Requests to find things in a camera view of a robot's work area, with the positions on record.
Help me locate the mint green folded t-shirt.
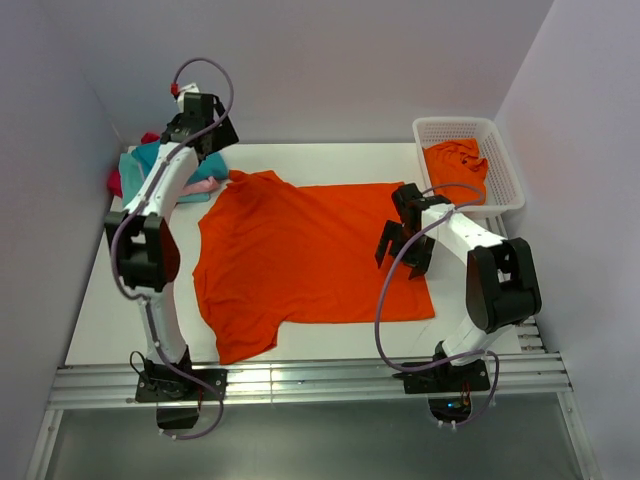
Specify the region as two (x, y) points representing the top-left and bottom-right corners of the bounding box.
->
(118, 153), (212, 206)

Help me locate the pink folded t-shirt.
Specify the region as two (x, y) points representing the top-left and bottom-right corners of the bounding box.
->
(182, 176), (220, 196)

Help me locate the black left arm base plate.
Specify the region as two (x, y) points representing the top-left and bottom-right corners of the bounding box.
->
(134, 364), (228, 432)

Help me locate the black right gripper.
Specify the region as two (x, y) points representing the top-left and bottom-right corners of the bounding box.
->
(376, 219), (437, 279)

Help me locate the orange t-shirt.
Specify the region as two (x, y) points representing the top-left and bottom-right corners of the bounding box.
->
(192, 169), (436, 366)
(423, 138), (489, 205)

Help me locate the teal folded t-shirt top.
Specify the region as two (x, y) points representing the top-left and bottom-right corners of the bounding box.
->
(130, 140), (229, 185)

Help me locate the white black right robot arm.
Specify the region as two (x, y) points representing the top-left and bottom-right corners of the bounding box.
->
(375, 183), (542, 394)

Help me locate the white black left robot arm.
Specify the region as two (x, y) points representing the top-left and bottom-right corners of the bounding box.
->
(105, 84), (239, 399)

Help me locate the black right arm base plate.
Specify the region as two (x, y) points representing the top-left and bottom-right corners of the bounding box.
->
(393, 360), (491, 426)

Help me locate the red folded t-shirt bottom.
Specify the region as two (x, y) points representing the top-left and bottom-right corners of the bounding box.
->
(106, 132), (160, 198)

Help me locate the orange t-shirt in basket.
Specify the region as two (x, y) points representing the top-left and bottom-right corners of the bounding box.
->
(423, 138), (489, 205)

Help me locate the aluminium front rail frame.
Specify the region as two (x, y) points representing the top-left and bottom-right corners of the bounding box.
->
(26, 353), (602, 479)

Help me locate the white plastic laundry basket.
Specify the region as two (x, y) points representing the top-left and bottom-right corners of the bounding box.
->
(412, 117), (525, 219)

